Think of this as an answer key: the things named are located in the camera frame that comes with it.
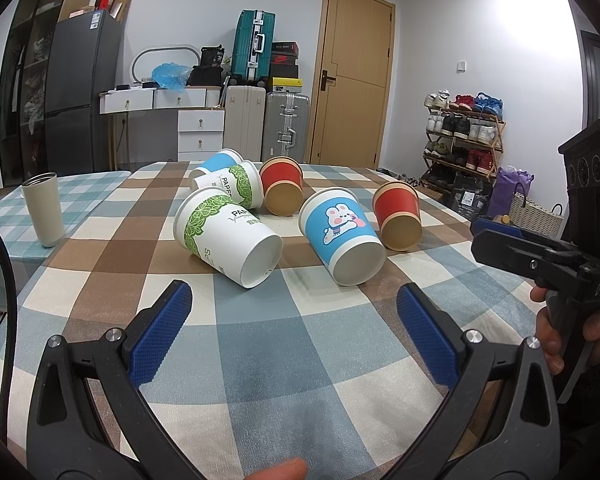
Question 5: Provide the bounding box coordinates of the blue bunny paper cup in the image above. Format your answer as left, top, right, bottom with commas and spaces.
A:
299, 188, 386, 286

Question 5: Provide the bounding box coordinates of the red paper cup near right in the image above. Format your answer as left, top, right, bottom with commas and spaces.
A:
372, 181, 422, 252

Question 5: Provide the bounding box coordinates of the red paper cup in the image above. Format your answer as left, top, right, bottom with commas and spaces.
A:
260, 156, 303, 216
372, 181, 422, 252

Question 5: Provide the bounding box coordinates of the red paper cup at back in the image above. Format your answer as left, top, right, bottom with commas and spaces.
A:
260, 156, 303, 216

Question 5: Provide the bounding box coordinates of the small green leaf paper cup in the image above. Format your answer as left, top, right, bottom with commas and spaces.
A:
189, 160, 264, 209

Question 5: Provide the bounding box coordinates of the large green leaf paper cup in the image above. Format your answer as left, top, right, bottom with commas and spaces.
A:
173, 188, 283, 289

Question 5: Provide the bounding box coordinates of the blue paper cup at back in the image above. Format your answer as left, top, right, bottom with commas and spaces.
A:
189, 148, 244, 179

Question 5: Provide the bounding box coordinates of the right hand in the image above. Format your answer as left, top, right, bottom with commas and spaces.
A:
529, 285, 600, 377

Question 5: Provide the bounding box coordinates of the left hand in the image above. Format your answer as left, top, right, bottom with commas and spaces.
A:
245, 457, 309, 480

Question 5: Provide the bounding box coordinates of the woven basket bag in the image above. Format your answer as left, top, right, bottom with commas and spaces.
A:
508, 183, 564, 240

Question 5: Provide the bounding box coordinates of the purple bag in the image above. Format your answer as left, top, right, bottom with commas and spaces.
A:
486, 165, 534, 218

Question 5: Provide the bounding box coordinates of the shoe rack with shoes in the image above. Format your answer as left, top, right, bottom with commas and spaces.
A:
422, 90, 506, 196

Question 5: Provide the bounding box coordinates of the wooden door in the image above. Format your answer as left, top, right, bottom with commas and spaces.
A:
306, 0, 396, 168

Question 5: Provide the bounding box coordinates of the checkered tablecloth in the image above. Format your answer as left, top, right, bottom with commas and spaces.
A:
0, 162, 536, 479

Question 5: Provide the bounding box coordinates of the silver suitcase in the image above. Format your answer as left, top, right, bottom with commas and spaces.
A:
261, 92, 310, 162

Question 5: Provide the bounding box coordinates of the yellow shoe box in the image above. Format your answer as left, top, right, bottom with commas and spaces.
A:
271, 77, 303, 93

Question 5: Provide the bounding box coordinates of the beige tumbler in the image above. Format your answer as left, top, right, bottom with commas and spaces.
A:
22, 172, 66, 247

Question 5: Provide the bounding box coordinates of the black shoe boxes stack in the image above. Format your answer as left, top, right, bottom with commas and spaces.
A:
270, 41, 299, 78

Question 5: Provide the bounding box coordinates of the beige suitcase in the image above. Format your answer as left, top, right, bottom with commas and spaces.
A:
223, 86, 266, 162

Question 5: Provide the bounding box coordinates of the white drawer desk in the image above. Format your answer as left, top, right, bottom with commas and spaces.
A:
99, 86, 225, 170

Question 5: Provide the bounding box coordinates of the teal suitcase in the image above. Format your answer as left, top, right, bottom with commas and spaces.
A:
230, 10, 276, 86

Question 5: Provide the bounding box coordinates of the black bag on desk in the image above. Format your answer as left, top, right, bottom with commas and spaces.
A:
186, 46, 224, 87

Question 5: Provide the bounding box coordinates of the dark glass cabinet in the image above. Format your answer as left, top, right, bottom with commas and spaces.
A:
0, 0, 92, 188

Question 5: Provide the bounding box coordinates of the blue plastic bag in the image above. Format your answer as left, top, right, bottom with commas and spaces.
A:
151, 62, 192, 92

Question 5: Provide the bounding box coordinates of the black refrigerator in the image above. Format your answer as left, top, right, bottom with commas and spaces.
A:
44, 10, 123, 176

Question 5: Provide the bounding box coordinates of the oval mirror frame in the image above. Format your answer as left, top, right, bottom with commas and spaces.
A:
129, 44, 200, 84

